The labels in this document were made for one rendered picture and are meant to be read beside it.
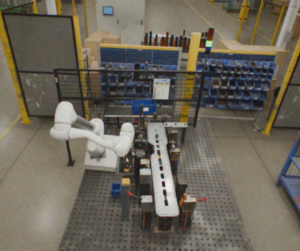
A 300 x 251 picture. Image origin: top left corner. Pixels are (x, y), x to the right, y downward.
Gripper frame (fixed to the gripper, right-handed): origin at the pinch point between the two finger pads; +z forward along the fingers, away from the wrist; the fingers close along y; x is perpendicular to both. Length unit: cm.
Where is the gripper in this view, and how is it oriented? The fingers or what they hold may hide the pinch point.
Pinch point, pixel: (127, 165)
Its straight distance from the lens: 211.1
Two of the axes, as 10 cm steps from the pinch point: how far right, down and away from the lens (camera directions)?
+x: 3.0, -5.1, 8.1
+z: -0.4, 8.4, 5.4
